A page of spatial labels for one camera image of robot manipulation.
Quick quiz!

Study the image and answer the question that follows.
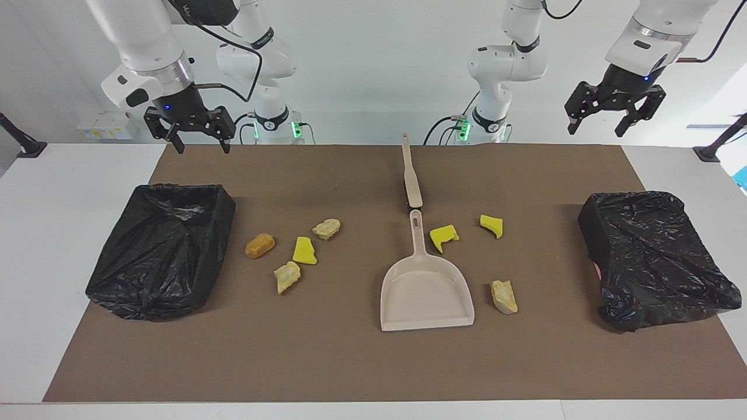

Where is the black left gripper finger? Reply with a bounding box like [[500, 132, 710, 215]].
[[615, 86, 667, 138], [564, 82, 602, 136]]

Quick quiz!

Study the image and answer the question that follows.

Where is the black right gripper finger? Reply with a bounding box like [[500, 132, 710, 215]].
[[144, 110, 186, 155], [210, 106, 236, 154]]

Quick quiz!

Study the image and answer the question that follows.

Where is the orange brown bread nugget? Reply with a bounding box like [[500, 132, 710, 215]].
[[245, 233, 276, 259]]

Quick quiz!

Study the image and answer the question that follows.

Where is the beige rock chunk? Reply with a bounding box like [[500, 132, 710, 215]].
[[490, 280, 519, 316], [312, 218, 342, 241], [273, 261, 302, 295]]

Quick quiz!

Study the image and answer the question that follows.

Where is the beige hand brush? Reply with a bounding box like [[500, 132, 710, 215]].
[[400, 133, 424, 209]]

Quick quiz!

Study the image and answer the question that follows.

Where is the beige plastic dustpan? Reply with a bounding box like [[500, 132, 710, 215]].
[[380, 209, 476, 333]]

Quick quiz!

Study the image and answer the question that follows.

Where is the open black bag lined bin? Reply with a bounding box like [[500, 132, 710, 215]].
[[85, 184, 237, 322]]

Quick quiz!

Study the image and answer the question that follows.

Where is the pink bin covered black bag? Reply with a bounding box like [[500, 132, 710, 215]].
[[578, 190, 743, 333]]

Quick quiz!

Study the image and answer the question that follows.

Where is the white plastic box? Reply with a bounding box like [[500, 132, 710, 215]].
[[76, 111, 139, 141]]

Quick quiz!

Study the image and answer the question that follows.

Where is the black clamp stand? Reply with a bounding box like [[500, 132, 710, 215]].
[[0, 112, 47, 159], [693, 113, 747, 163]]

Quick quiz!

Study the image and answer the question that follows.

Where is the brown table mat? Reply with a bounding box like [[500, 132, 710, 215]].
[[43, 144, 747, 403]]

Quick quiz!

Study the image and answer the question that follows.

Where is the black right base cable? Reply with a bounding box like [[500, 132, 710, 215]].
[[233, 113, 257, 145]]

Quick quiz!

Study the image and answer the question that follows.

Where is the black base cable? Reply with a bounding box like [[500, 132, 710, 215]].
[[233, 113, 257, 145], [423, 115, 467, 145]]

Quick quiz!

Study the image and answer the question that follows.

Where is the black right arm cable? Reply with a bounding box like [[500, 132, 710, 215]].
[[166, 0, 263, 103]]

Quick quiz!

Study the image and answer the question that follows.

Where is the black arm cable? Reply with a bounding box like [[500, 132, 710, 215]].
[[540, 0, 741, 64], [166, 0, 263, 103]]

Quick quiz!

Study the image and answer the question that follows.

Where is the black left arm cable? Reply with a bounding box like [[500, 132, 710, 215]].
[[540, 0, 741, 64]]

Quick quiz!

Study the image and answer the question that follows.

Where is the black left base cable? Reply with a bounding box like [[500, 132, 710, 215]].
[[423, 115, 467, 145]]

